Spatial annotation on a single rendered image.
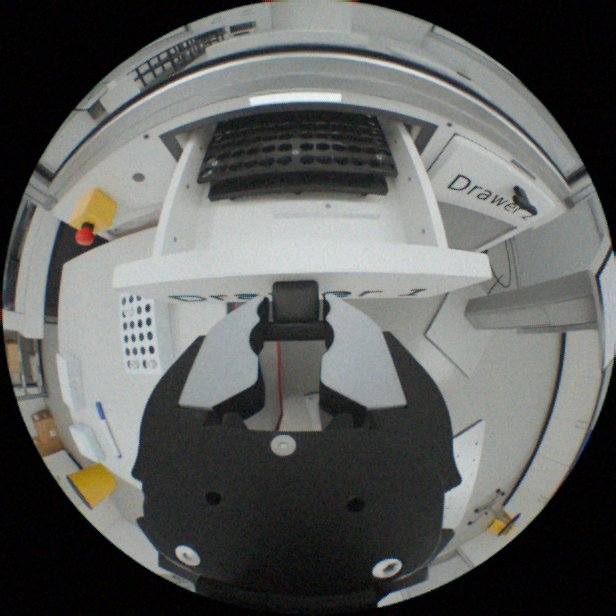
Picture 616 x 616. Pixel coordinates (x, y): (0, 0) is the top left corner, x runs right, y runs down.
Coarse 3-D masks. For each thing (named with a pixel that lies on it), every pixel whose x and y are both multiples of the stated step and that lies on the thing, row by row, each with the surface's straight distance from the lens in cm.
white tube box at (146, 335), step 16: (128, 304) 36; (144, 304) 33; (160, 304) 33; (128, 320) 36; (144, 320) 33; (160, 320) 33; (128, 336) 36; (144, 336) 33; (160, 336) 32; (128, 352) 37; (144, 352) 35; (160, 352) 32; (128, 368) 37; (144, 368) 34; (160, 368) 31
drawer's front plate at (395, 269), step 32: (160, 256) 15; (192, 256) 14; (224, 256) 13; (256, 256) 12; (288, 256) 12; (320, 256) 12; (352, 256) 12; (384, 256) 12; (416, 256) 13; (448, 256) 15; (480, 256) 17; (128, 288) 18; (160, 288) 17; (192, 288) 16; (224, 288) 16; (256, 288) 16; (320, 288) 16; (352, 288) 17; (384, 288) 18; (416, 288) 19; (448, 288) 21
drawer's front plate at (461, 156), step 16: (448, 144) 29; (464, 144) 27; (448, 160) 28; (464, 160) 29; (480, 160) 30; (496, 160) 31; (432, 176) 31; (448, 176) 31; (480, 176) 32; (496, 176) 34; (512, 176) 35; (448, 192) 34; (464, 192) 35; (480, 192) 36; (496, 192) 37; (512, 192) 39; (528, 192) 40; (496, 208) 42; (544, 208) 48
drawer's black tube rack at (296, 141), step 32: (256, 128) 25; (288, 128) 29; (320, 128) 29; (352, 128) 25; (224, 160) 21; (320, 160) 23; (224, 192) 22; (256, 192) 22; (288, 192) 22; (352, 192) 22; (384, 192) 23
